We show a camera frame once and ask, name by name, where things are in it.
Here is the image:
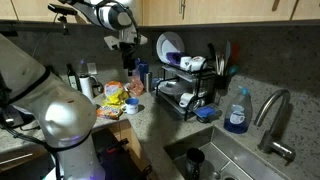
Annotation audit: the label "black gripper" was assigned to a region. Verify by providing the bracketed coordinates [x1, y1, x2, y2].
[120, 45, 137, 79]

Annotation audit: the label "white cup with blue rim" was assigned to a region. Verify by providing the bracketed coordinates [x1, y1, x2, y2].
[120, 97, 140, 116]

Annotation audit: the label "plain white cup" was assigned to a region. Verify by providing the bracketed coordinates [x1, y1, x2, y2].
[179, 55, 193, 71]

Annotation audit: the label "white cup with red mark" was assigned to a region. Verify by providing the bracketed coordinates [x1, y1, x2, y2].
[189, 55, 208, 72]

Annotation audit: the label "black cup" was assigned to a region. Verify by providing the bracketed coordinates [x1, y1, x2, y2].
[184, 147, 206, 180]

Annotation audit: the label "blue dish soap bottle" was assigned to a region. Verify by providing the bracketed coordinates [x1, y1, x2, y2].
[223, 85, 253, 135]

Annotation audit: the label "orange plastic bag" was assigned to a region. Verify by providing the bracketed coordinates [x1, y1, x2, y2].
[126, 74, 146, 98]

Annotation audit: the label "stainless steel tumbler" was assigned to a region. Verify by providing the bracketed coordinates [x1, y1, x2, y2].
[144, 71, 154, 93]

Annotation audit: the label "yellow snack bag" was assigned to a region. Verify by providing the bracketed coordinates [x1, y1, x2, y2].
[102, 80, 130, 108]

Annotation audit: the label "white cylindrical container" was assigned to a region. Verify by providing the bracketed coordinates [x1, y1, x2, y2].
[78, 73, 95, 103]

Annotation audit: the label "orange snack bag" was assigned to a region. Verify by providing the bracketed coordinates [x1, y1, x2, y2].
[96, 104, 124, 120]

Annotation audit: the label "purple bowl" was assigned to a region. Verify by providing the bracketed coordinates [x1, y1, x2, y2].
[165, 51, 184, 66]

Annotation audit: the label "large white plate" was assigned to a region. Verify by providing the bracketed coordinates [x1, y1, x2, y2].
[155, 31, 185, 64]

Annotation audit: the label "dark glass bottle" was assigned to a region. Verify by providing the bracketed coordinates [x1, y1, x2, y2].
[65, 63, 81, 92]

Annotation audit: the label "white mug lying sideways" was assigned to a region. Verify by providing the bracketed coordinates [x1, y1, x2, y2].
[178, 92, 196, 109]

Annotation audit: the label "black spatula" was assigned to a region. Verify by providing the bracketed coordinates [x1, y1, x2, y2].
[207, 43, 218, 65]

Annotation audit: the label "blue sponge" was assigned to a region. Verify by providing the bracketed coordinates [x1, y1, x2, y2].
[193, 104, 219, 123]

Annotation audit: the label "light wooden utensils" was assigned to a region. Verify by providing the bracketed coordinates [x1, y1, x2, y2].
[215, 53, 226, 76]

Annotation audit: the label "black utensil holder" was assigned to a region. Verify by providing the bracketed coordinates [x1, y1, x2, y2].
[214, 74, 231, 91]

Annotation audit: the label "teal spatula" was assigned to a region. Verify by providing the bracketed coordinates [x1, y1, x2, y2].
[224, 40, 232, 68]

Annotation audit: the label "wooden upper cabinets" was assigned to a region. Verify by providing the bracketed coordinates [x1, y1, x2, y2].
[0, 0, 320, 27]

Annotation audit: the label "red spatula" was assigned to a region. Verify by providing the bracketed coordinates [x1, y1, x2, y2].
[231, 43, 241, 65]

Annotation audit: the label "stainless steel sink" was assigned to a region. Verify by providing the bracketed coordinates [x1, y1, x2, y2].
[163, 125, 291, 180]

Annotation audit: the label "steel curved faucet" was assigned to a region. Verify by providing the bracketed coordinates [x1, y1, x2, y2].
[253, 88, 297, 163]

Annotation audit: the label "white wall outlet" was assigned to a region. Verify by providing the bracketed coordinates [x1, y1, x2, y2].
[87, 62, 98, 76]

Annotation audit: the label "black wire dish rack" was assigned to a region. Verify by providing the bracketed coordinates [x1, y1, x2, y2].
[154, 61, 219, 122]

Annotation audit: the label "black red handled tool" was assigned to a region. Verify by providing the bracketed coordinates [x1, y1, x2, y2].
[96, 138, 131, 158]

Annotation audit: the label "metal cabinet handle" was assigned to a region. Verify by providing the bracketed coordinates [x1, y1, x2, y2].
[271, 0, 281, 12]
[178, 0, 187, 19]

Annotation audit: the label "black camera on stand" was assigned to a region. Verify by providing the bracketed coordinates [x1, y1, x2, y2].
[47, 3, 78, 36]

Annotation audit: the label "metal drawer handle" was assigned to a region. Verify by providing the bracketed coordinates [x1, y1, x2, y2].
[0, 152, 34, 166]

